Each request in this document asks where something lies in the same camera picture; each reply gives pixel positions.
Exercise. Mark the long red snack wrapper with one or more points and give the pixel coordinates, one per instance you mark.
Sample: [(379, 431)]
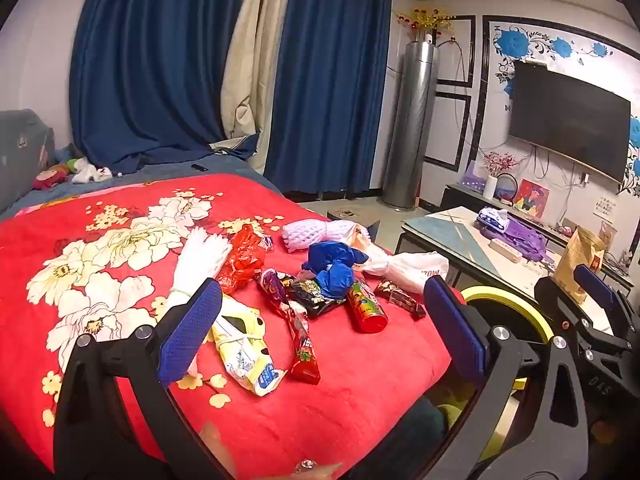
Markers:
[(302, 355)]

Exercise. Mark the grey sofa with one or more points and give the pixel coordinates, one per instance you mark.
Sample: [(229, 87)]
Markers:
[(25, 160)]

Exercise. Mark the person's left hand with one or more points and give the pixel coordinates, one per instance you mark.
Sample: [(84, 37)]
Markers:
[(217, 450)]

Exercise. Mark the white plastic bag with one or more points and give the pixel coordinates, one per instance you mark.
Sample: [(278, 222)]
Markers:
[(410, 267)]

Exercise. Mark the blue storage stool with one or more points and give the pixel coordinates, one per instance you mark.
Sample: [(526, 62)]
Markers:
[(350, 215)]

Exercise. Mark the yellow and white packet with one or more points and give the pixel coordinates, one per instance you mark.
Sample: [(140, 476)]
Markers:
[(245, 355)]

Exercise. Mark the round black frame ornament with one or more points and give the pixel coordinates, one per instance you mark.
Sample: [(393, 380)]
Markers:
[(506, 195)]

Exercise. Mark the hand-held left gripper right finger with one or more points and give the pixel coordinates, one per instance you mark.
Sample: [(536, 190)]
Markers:
[(455, 330)]

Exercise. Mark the purple candy wrapper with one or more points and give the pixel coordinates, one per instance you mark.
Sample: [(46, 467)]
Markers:
[(272, 285)]

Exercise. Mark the white vase with red flowers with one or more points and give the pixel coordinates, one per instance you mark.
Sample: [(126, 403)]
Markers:
[(489, 187)]

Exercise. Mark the purple backpack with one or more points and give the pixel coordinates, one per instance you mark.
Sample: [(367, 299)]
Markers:
[(520, 240)]

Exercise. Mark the brown paper bag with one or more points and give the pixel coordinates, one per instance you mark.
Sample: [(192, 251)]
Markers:
[(580, 255)]

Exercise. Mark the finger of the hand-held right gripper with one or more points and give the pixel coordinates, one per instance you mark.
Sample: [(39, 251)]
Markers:
[(595, 284), (550, 295)]

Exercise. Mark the blue sofa cover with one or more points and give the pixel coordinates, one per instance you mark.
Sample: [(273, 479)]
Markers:
[(175, 172)]

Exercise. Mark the beige curtain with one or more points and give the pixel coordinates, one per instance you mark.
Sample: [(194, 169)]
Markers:
[(250, 60)]

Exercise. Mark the red and gold artificial flowers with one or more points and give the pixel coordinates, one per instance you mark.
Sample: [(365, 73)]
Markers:
[(425, 17)]

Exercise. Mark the yellow and black trash bin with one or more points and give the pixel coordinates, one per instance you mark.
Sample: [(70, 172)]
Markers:
[(505, 292)]

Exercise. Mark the red plastic bag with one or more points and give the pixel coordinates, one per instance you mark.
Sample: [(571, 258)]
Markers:
[(242, 260)]

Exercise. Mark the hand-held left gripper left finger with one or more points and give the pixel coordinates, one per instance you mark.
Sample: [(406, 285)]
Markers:
[(192, 330)]

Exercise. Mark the blue plastic bag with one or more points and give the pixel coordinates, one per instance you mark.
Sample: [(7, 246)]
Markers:
[(332, 275)]

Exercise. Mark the dark snack wrapper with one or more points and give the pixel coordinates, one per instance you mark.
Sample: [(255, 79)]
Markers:
[(315, 302)]

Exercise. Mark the white and blue coffee table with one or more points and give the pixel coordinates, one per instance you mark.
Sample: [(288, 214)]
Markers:
[(450, 230)]

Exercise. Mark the black wall television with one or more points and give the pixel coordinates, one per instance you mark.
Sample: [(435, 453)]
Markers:
[(570, 120)]

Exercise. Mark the colourful painting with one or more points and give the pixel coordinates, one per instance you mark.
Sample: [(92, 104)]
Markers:
[(531, 200)]

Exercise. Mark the purple box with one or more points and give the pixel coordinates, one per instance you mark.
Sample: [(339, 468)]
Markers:
[(472, 177)]

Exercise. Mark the red floral blanket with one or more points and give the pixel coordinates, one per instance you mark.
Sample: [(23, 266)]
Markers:
[(350, 385)]

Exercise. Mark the white plush toy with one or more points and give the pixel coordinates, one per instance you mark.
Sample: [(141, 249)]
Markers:
[(90, 172)]

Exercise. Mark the cream power strip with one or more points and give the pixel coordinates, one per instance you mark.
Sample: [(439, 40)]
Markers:
[(505, 249)]

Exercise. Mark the white tissue pack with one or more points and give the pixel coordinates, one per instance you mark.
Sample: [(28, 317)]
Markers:
[(492, 217)]

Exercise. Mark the white cotton gloves bundle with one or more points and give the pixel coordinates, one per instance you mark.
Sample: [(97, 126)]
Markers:
[(200, 255)]

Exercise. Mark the red plush toy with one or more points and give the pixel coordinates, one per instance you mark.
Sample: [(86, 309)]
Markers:
[(50, 177)]

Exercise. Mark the white wall notice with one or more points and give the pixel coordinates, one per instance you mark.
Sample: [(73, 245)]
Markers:
[(605, 209)]

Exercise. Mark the red chips can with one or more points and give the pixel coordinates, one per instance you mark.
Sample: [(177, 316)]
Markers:
[(367, 310)]

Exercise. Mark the blue curtain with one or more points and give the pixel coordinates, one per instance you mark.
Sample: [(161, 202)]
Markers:
[(330, 85), (150, 60)]

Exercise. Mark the grey tower air conditioner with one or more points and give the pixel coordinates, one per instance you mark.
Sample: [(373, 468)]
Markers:
[(410, 125)]

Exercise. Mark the brown chocolate wrapper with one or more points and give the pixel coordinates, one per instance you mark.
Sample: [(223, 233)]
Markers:
[(400, 297)]

